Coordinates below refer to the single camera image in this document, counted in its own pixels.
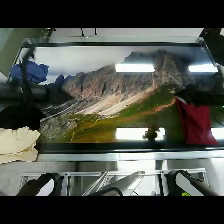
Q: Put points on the red T-shirt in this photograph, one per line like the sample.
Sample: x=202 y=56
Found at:
x=196 y=125

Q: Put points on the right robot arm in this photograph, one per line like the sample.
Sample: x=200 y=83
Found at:
x=193 y=181

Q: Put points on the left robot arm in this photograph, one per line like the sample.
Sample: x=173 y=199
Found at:
x=50 y=182

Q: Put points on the blue garment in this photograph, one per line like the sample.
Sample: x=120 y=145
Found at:
x=31 y=71

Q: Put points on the black garment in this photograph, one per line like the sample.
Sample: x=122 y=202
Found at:
x=20 y=116

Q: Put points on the cream garment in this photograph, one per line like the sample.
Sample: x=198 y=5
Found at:
x=16 y=143

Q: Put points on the silver frame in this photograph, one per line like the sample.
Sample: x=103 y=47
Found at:
x=100 y=156

